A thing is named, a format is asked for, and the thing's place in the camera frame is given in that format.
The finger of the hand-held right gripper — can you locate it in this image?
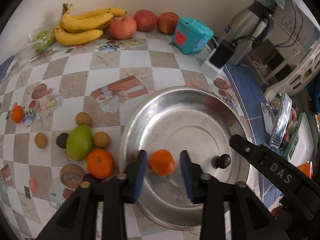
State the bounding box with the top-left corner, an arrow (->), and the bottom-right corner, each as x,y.
229,134 -> 269,166

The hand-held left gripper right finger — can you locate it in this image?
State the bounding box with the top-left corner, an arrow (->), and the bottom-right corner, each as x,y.
179,150 -> 290,240

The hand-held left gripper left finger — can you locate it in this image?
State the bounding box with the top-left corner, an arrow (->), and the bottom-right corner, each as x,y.
36,150 -> 148,240

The orange tangerine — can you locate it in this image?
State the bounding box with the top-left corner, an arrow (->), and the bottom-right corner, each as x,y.
11,105 -> 25,124
149,149 -> 175,176
86,149 -> 115,179

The dark purple plum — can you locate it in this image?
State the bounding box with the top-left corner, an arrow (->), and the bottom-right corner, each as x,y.
215,154 -> 232,169
56,132 -> 69,148

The brown longan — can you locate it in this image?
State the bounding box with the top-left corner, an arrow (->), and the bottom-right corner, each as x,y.
93,131 -> 110,148
35,132 -> 48,149
76,112 -> 92,126

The large steel bowl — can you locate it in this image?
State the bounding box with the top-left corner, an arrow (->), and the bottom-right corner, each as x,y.
119,86 -> 253,230

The green mango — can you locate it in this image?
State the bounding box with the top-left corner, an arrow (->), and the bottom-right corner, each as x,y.
65,124 -> 93,161

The grey phone stand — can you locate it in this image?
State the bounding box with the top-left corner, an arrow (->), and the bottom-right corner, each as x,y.
260,102 -> 277,134

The smartphone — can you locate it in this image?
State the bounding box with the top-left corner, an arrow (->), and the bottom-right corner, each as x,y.
270,94 -> 293,148

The blue tablecloth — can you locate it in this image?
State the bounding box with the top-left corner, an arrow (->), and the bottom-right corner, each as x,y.
0,55 -> 303,213

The plastic bag with red contents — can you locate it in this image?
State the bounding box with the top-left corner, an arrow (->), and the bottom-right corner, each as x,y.
247,55 -> 271,80

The white plastic lattice chair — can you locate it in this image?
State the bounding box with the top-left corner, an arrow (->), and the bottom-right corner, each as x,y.
264,47 -> 320,100

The white power block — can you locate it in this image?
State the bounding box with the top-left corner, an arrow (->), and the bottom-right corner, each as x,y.
200,50 -> 227,79

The white wooden shelf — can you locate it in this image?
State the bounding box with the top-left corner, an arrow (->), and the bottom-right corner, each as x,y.
246,0 -> 320,83

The teal toy box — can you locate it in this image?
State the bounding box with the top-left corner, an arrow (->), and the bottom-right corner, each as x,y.
172,17 -> 214,55

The steel thermos jug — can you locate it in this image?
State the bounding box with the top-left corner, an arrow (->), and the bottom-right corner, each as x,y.
224,0 -> 275,66

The white printed board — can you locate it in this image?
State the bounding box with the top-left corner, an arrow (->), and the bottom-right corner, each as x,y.
274,0 -> 314,55

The red apple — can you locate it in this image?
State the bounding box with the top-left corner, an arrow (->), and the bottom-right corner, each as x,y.
133,9 -> 157,32
157,12 -> 180,35

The pale pink apple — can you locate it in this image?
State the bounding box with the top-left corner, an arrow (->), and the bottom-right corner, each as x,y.
109,15 -> 137,40

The yellow banana bunch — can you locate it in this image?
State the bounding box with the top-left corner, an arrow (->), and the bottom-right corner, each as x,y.
54,4 -> 128,46

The teal cloth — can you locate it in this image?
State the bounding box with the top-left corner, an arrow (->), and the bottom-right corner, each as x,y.
266,0 -> 285,9

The clear bag of green limes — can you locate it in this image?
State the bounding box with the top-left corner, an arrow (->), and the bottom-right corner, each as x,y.
34,30 -> 57,54

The black power cable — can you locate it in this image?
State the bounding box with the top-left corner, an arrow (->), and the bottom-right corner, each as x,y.
294,2 -> 304,52
231,34 -> 308,48

